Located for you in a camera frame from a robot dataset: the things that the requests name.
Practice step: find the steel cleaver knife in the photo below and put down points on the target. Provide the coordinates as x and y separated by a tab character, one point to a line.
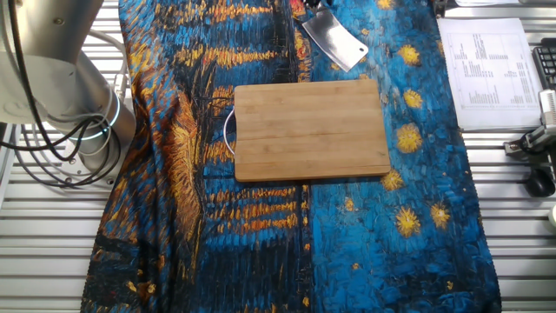
334	39

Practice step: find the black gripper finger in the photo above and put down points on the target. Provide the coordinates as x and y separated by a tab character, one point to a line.
326	4
311	3

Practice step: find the printed paper sheet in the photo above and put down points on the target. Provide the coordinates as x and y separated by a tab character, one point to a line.
491	74

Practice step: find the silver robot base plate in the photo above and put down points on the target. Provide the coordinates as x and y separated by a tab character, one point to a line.
71	167

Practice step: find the black computer mouse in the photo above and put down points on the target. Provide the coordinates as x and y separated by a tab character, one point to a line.
539	183

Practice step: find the starry night painting tablecloth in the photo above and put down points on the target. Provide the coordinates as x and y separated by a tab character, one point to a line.
260	243

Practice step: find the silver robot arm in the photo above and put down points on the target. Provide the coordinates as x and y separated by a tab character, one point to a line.
48	87

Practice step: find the black keyboard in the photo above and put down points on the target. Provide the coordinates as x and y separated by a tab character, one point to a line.
546	63

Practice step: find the bamboo cutting board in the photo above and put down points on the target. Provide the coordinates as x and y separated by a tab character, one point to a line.
310	130

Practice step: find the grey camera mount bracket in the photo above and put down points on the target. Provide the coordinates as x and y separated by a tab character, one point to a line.
532	141

